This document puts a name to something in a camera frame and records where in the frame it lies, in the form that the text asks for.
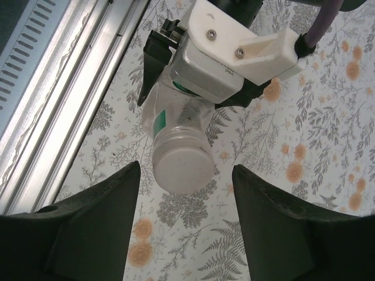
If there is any grey slotted cable duct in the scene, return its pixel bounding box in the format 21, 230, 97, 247
0, 0, 59, 102

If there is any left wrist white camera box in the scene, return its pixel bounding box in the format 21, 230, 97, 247
169, 0, 311, 105

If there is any purple cable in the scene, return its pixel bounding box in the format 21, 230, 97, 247
303, 0, 344, 50

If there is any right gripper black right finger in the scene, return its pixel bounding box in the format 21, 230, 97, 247
231, 164, 375, 281

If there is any floral print tablecloth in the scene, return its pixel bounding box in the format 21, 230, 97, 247
55, 0, 375, 281

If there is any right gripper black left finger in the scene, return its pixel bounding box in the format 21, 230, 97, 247
0, 160, 141, 281

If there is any aluminium table rail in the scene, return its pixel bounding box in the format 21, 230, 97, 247
0, 0, 150, 216

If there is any black cable wrap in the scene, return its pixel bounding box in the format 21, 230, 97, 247
294, 33, 318, 59

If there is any white bottle cap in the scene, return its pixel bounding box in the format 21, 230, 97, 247
151, 125, 216, 194

